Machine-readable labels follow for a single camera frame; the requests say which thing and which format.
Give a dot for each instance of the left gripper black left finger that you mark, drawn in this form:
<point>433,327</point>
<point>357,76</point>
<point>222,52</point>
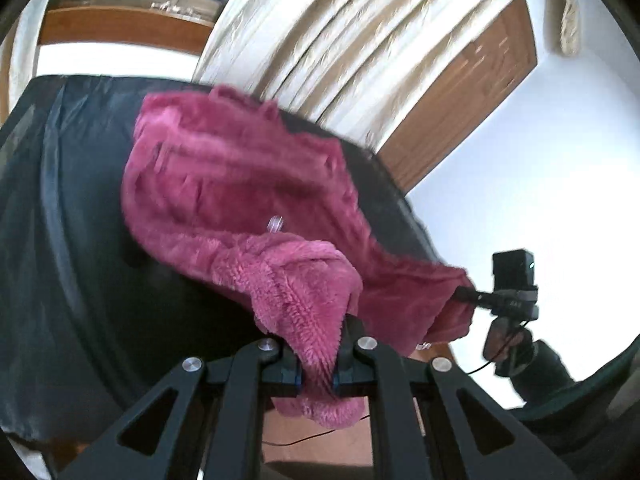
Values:
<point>202,420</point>

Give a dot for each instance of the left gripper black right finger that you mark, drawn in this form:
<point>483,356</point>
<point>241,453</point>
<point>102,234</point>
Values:
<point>429,420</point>

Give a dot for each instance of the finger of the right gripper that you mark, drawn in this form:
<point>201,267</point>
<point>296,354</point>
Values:
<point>470,295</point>

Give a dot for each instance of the magenta fleece jacket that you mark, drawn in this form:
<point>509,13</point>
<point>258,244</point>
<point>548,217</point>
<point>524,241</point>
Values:
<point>219,189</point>

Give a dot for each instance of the person's right hand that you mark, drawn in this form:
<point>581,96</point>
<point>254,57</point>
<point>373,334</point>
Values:
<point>509,346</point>

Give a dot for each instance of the person's dark sleeve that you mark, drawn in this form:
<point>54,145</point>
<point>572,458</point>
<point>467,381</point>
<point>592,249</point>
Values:
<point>591,425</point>

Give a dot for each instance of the black table cover cloth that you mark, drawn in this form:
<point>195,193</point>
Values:
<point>89,323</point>

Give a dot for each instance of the wooden door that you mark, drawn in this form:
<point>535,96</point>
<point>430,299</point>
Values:
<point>467,91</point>

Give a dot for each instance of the cream curtain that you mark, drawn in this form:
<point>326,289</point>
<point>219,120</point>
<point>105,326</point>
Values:
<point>355,67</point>

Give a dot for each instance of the wooden window sill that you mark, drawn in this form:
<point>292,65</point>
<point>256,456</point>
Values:
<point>178,25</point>

